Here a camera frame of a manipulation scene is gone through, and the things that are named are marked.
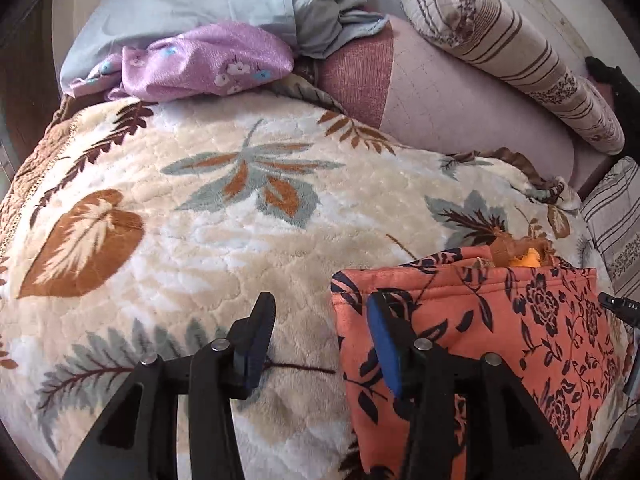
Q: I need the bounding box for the orange black floral garment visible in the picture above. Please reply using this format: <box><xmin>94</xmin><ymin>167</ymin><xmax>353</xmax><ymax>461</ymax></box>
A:
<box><xmin>331</xmin><ymin>246</ymin><xmax>623</xmax><ymax>479</ymax></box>

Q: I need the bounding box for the striped floral bed cover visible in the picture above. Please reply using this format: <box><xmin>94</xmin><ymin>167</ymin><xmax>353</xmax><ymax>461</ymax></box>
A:
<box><xmin>582</xmin><ymin>157</ymin><xmax>640</xmax><ymax>301</ymax></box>

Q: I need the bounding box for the cream leaf-pattern plush blanket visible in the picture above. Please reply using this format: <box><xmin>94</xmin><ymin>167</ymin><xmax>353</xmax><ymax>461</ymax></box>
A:
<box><xmin>0</xmin><ymin>74</ymin><xmax>640</xmax><ymax>480</ymax></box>

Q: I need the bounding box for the black object by pillow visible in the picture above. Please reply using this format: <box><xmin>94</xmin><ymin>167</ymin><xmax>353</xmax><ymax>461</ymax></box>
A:
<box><xmin>585</xmin><ymin>56</ymin><xmax>640</xmax><ymax>164</ymax></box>

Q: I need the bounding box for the pink quilted bed sheet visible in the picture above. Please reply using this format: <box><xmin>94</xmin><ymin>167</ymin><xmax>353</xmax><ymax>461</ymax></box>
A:
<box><xmin>317</xmin><ymin>16</ymin><xmax>613</xmax><ymax>196</ymax></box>

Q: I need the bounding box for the striped floral pillow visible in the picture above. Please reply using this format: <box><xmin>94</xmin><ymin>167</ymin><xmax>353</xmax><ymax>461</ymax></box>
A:
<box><xmin>400</xmin><ymin>0</ymin><xmax>625</xmax><ymax>155</ymax></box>

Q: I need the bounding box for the purple floral garment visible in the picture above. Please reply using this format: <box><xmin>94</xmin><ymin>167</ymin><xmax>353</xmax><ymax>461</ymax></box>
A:
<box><xmin>65</xmin><ymin>22</ymin><xmax>294</xmax><ymax>102</ymax></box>

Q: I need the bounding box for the light blue-grey cloth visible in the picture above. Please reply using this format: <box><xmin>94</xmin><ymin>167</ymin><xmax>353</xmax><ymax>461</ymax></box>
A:
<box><xmin>60</xmin><ymin>0</ymin><xmax>387</xmax><ymax>92</ymax></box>

